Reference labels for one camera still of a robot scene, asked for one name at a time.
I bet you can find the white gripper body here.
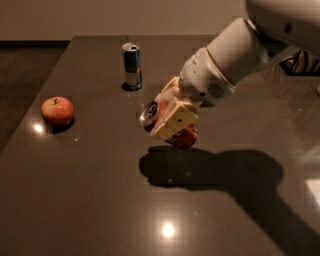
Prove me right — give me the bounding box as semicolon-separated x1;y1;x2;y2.
179;48;235;107

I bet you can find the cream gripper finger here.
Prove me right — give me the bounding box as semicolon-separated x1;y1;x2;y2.
150;98;199;140
155;76;185;103

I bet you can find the red coke can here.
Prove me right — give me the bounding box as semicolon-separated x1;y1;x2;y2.
139;101;199;149

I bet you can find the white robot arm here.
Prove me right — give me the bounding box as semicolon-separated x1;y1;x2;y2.
151;0;320;140

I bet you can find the blue silver energy drink can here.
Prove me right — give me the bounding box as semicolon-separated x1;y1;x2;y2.
122;42;143;90

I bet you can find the red apple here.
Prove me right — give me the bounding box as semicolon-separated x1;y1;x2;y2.
40;96;74;127

